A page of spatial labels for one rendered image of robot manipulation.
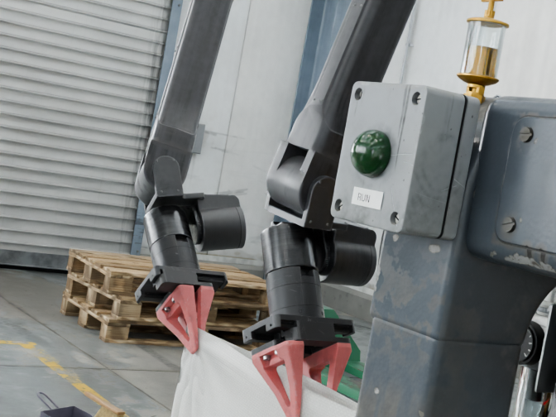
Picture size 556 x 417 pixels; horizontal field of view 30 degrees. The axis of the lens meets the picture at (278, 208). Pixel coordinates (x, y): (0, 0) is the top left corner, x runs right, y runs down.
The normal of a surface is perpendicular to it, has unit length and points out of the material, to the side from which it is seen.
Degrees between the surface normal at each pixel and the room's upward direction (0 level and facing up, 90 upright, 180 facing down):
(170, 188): 65
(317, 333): 60
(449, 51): 90
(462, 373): 90
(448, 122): 90
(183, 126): 53
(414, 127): 90
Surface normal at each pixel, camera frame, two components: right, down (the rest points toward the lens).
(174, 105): 0.26, -0.43
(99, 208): 0.52, 0.17
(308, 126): -0.76, -0.31
